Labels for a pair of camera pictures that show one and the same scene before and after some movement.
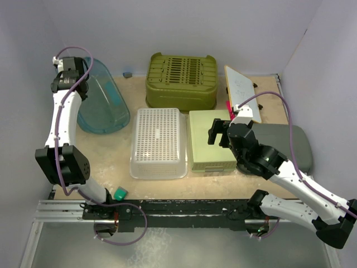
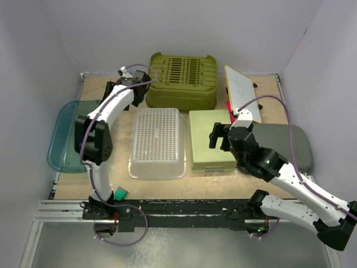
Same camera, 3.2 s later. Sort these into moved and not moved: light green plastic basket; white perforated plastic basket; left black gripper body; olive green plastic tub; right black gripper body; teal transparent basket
Moved: teal transparent basket; left black gripper body
Not moved: olive green plastic tub; light green plastic basket; white perforated plastic basket; right black gripper body
